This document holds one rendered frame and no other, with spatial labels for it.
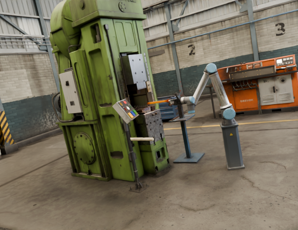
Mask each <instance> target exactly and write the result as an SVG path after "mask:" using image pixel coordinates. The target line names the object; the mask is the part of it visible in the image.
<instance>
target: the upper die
mask: <svg viewBox="0 0 298 230"><path fill-rule="evenodd" d="M144 88H146V83H145V82H140V83H136V84H130V85H127V89H128V91H134V90H139V89H144Z"/></svg>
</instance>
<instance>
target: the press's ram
mask: <svg viewBox="0 0 298 230"><path fill-rule="evenodd" d="M121 61H122V67H123V71H124V76H125V80H126V85H130V84H136V83H140V82H145V81H147V77H146V72H145V68H144V62H143V56H142V54H135V55H127V56H124V57H121Z"/></svg>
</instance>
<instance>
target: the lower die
mask: <svg viewBox="0 0 298 230"><path fill-rule="evenodd" d="M150 111H151V108H150V106H148V107H147V108H146V107H141V108H138V109H137V108H136V112H137V113H138V112H139V113H142V112H144V113H148V112H150Z"/></svg>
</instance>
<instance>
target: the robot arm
mask: <svg viewBox="0 0 298 230"><path fill-rule="evenodd" d="M209 78H210V79H211V82H212V84H213V87H214V90H215V92H216V95H217V97H218V100H219V102H220V105H221V106H220V109H221V114H222V123H221V124H222V126H229V125H235V124H236V121H235V119H234V117H235V110H234V109H233V106H232V104H230V103H229V100H228V97H227V95H226V93H225V90H224V87H223V85H222V82H221V79H220V77H219V74H218V71H217V68H216V65H215V64H214V63H209V64H208V65H207V66H206V68H205V70H204V75H203V77H202V79H201V81H200V83H199V85H198V87H197V89H196V91H195V93H194V95H193V96H190V97H182V98H180V96H179V94H178V93H175V96H176V98H177V99H172V100H168V101H169V102H170V104H172V103H173V104H174V105H182V104H187V110H188V113H189V114H191V113H195V106H196V104H197V102H198V100H199V98H200V96H201V94H202V92H203V90H204V88H205V85H206V83H207V81H208V79H209Z"/></svg>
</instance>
